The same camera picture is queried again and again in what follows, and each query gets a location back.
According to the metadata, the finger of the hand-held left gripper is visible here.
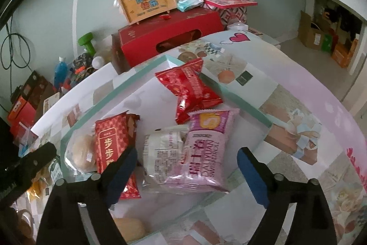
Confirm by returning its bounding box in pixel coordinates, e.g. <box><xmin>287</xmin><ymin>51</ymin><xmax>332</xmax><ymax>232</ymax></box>
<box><xmin>17</xmin><ymin>142</ymin><xmax>57</xmax><ymax>180</ymax></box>

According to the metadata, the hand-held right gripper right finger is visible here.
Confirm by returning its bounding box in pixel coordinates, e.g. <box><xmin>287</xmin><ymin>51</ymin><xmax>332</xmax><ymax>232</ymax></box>
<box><xmin>237</xmin><ymin>146</ymin><xmax>338</xmax><ymax>245</ymax></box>

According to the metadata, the black cable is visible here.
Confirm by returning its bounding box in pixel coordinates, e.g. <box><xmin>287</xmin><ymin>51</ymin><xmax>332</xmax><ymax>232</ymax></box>
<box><xmin>0</xmin><ymin>15</ymin><xmax>33</xmax><ymax>74</ymax></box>

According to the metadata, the brown cardboard box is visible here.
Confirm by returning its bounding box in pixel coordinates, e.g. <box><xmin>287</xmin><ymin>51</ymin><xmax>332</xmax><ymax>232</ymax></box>
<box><xmin>298</xmin><ymin>11</ymin><xmax>328</xmax><ymax>51</ymax></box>

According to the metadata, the green dumbbell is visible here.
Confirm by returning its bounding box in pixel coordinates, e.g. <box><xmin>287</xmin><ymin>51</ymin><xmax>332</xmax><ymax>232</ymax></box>
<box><xmin>78</xmin><ymin>32</ymin><xmax>101</xmax><ymax>56</ymax></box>

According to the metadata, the white flat board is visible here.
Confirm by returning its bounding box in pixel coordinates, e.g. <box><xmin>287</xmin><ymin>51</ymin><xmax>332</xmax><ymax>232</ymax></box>
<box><xmin>30</xmin><ymin>61</ymin><xmax>119</xmax><ymax>134</ymax></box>

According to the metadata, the red patterned snack packet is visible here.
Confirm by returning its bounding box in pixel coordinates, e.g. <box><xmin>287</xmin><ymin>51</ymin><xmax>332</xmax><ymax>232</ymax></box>
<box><xmin>94</xmin><ymin>112</ymin><xmax>142</xmax><ymax>200</ymax></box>

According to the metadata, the orange box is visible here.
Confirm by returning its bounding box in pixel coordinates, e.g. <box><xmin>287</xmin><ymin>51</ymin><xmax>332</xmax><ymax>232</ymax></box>
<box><xmin>7</xmin><ymin>94</ymin><xmax>29</xmax><ymax>123</ymax></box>

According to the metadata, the red cardboard box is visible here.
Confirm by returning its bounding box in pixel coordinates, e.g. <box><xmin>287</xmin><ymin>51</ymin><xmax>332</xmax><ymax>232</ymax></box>
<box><xmin>8</xmin><ymin>103</ymin><xmax>38</xmax><ymax>140</ymax></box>

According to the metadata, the round bun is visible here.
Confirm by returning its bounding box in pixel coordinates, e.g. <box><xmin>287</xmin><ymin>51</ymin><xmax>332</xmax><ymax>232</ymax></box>
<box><xmin>64</xmin><ymin>132</ymin><xmax>100</xmax><ymax>177</ymax></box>

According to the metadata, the pink snack packet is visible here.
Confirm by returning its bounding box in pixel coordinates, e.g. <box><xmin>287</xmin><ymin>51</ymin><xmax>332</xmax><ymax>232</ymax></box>
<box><xmin>164</xmin><ymin>107</ymin><xmax>241</xmax><ymax>194</ymax></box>

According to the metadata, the camouflage toy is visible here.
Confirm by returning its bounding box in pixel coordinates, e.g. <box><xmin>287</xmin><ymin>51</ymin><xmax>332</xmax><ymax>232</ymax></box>
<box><xmin>70</xmin><ymin>52</ymin><xmax>97</xmax><ymax>77</ymax></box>

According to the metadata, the white round device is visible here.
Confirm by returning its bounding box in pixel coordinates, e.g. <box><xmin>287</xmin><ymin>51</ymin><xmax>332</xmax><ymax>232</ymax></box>
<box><xmin>228</xmin><ymin>20</ymin><xmax>249</xmax><ymax>32</ymax></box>

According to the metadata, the wet wipes pack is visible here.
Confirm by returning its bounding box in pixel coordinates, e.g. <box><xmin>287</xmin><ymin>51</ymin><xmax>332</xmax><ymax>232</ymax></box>
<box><xmin>176</xmin><ymin>0</ymin><xmax>205</xmax><ymax>13</ymax></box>

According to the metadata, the clear plastic box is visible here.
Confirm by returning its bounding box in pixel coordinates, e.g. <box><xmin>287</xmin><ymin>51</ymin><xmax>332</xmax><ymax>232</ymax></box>
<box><xmin>13</xmin><ymin>126</ymin><xmax>39</xmax><ymax>154</ymax></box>

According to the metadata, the white snack packet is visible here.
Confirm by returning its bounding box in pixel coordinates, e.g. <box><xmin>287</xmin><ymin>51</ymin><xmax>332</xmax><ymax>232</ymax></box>
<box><xmin>142</xmin><ymin>124</ymin><xmax>191</xmax><ymax>194</ymax></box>

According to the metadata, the orange carton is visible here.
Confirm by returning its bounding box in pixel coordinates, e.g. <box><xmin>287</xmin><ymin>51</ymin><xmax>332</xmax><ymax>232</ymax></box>
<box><xmin>332</xmin><ymin>38</ymin><xmax>359</xmax><ymax>68</ymax></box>

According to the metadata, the green bag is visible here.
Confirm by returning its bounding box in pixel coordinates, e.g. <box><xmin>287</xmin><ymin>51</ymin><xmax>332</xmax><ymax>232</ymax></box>
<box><xmin>321</xmin><ymin>34</ymin><xmax>333</xmax><ymax>52</ymax></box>

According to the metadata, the patterned box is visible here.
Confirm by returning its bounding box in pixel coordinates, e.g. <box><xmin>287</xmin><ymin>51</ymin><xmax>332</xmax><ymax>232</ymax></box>
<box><xmin>218</xmin><ymin>5</ymin><xmax>248</xmax><ymax>30</ymax></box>

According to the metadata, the red gift box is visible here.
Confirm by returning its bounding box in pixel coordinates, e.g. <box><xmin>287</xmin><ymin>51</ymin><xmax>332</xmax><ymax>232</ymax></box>
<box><xmin>111</xmin><ymin>8</ymin><xmax>226</xmax><ymax>75</ymax></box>

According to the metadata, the wooden box with handle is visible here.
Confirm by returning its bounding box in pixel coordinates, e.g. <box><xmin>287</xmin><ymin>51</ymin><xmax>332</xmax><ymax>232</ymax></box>
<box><xmin>116</xmin><ymin>0</ymin><xmax>177</xmax><ymax>26</ymax></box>

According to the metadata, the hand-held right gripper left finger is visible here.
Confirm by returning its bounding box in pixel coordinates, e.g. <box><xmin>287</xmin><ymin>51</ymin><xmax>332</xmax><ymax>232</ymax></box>
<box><xmin>36</xmin><ymin>146</ymin><xmax>138</xmax><ymax>245</ymax></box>

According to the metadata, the white tray with teal rim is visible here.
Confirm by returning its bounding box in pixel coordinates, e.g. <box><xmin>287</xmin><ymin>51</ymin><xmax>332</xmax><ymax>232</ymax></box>
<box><xmin>59</xmin><ymin>55</ymin><xmax>273</xmax><ymax>245</ymax></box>

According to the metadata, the blue bottle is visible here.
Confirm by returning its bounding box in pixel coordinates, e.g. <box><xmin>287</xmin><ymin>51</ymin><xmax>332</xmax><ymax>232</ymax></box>
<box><xmin>53</xmin><ymin>57</ymin><xmax>70</xmax><ymax>88</ymax></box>

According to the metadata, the yellow crackers packet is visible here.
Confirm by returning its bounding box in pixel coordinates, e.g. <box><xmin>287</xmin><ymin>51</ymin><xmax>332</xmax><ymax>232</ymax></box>
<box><xmin>27</xmin><ymin>167</ymin><xmax>58</xmax><ymax>203</ymax></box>

